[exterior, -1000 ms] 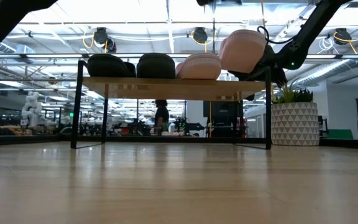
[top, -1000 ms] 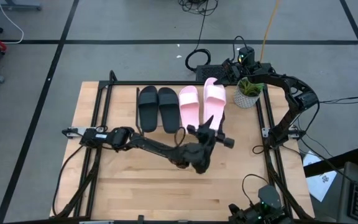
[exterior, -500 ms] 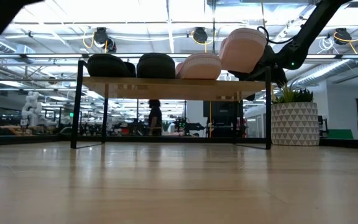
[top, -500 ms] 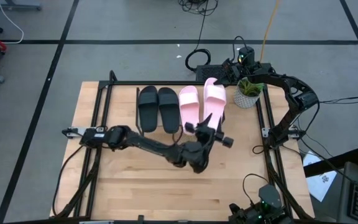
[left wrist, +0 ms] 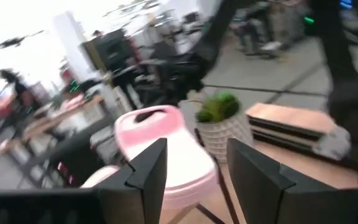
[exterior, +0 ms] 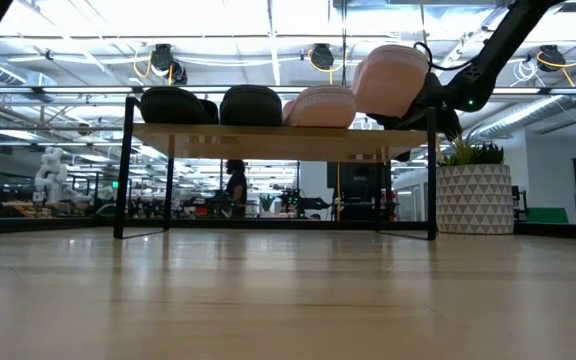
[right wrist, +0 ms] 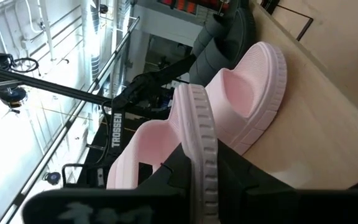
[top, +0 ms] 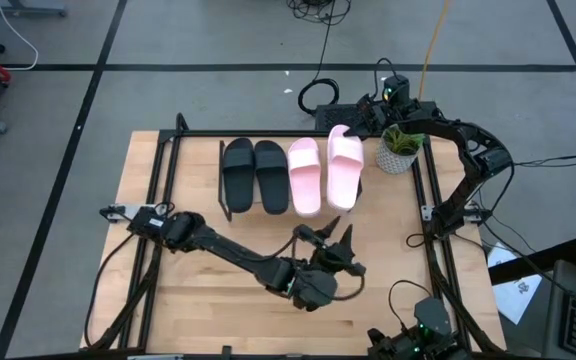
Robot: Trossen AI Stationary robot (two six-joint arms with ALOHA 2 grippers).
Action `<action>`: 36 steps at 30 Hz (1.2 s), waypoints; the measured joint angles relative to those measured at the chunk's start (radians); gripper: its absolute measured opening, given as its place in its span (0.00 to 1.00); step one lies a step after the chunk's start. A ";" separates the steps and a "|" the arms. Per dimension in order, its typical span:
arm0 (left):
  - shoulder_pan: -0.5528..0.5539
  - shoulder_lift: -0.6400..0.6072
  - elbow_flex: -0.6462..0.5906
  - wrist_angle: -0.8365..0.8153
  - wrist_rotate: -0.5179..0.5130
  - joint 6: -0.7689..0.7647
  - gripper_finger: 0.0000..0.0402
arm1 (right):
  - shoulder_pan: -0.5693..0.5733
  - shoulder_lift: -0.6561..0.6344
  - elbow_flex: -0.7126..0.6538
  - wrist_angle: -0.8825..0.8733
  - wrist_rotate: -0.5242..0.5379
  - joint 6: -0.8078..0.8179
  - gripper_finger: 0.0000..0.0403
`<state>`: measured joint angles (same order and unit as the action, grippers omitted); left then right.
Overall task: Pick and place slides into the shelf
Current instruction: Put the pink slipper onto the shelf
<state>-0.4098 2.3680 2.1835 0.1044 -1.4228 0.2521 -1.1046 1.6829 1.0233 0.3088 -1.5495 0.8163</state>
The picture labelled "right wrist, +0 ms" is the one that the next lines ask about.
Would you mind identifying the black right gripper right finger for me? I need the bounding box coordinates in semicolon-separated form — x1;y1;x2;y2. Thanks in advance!
216;139;358;224

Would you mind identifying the wooden shelf with black legs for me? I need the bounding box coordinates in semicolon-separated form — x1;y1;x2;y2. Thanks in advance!
242;0;358;190

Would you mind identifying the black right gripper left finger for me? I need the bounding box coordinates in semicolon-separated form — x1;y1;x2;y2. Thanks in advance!
21;143;196;224

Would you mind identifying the pink slide sandal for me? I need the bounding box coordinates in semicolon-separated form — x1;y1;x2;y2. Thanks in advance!
204;41;288;156
106;83;219;224

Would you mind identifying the black slide sandal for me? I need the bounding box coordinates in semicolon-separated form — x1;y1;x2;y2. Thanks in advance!
193;0;241;55
188;7;257;87

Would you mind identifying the black metal rig frame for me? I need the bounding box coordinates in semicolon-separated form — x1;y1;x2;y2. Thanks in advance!
0;63;113;106

